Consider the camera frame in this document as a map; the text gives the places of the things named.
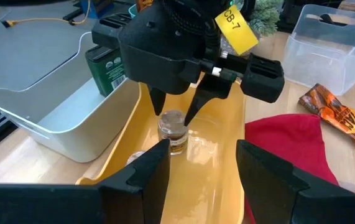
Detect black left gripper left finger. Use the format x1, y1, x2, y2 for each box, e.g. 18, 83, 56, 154
0, 138, 172, 224

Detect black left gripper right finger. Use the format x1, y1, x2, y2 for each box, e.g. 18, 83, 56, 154
236, 139, 355, 224

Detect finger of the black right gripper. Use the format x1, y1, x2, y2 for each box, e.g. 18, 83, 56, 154
147, 86, 167, 117
183, 81, 231, 127

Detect small cork-lid spice jar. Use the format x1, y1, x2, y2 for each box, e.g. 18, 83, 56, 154
157, 109, 190, 156
126, 150, 147, 166

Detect orange spice packet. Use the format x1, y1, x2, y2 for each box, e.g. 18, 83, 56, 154
298, 83, 355, 152
136, 0, 155, 12

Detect green spice tin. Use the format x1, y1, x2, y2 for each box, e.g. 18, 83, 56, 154
84, 45, 128, 98

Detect red cloth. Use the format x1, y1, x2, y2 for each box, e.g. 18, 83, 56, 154
242, 113, 340, 224

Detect blue box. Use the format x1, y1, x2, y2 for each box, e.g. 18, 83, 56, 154
80, 0, 116, 19

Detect yellow plastic bin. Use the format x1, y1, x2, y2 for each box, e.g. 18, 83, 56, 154
75, 82, 247, 224

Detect yellow tag marked CB-7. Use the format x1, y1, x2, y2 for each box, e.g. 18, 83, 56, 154
214, 4, 259, 56

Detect light grey plastic bin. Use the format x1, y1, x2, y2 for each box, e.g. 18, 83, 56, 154
0, 30, 141, 164

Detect clear plastic bin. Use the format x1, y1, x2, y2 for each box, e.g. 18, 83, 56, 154
282, 4, 355, 96

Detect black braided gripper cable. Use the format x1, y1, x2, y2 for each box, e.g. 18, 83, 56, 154
161, 0, 223, 60

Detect yellow cable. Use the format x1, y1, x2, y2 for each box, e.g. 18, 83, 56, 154
0, 7, 91, 28

